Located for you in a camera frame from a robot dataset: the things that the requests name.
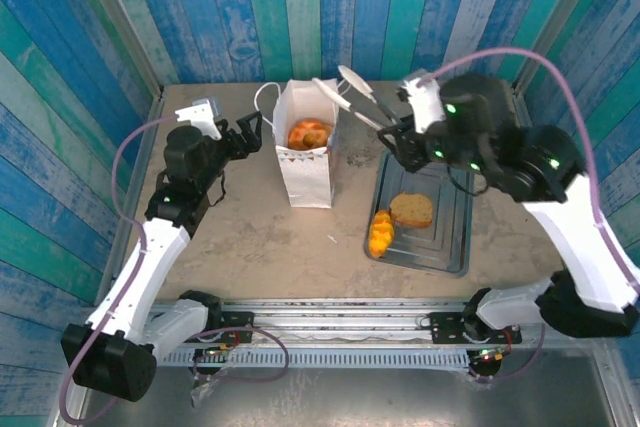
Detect ring-shaped fake bread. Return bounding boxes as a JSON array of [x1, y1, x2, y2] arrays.
[[287, 118, 334, 152]]

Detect metal tongs with white tips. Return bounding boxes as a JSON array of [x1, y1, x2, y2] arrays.
[[312, 65, 407, 131]]

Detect white paper bag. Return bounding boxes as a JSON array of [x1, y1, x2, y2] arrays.
[[253, 77, 346, 210]]

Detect brown fake bread slice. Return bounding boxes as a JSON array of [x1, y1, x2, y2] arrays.
[[389, 191, 435, 229]]

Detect yellow orange fake bread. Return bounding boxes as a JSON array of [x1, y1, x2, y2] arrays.
[[368, 210, 396, 258]]

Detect grey metal baking tray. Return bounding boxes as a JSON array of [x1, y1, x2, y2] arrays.
[[363, 149, 475, 277]]

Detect crumpled clear plastic piece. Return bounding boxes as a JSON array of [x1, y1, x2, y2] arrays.
[[189, 371, 224, 409]]

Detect grey metal sheet panel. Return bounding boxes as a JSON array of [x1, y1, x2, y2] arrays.
[[79, 364, 619, 427]]

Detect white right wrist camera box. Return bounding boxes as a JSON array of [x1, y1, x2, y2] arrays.
[[397, 69, 447, 135]]

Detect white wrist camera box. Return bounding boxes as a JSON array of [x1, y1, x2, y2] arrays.
[[397, 69, 447, 135], [174, 96, 225, 141]]

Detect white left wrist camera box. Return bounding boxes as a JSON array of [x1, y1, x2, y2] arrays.
[[174, 96, 225, 141]]

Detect aluminium corner post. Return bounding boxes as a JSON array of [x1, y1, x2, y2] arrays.
[[69, 0, 166, 98], [513, 0, 612, 94]]

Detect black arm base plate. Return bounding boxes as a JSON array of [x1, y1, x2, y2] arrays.
[[192, 310, 255, 345], [428, 309, 523, 347]]

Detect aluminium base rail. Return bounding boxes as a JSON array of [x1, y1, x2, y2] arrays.
[[144, 296, 576, 351]]

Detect grey slotted cable duct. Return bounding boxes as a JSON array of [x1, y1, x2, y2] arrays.
[[154, 348, 474, 369]]

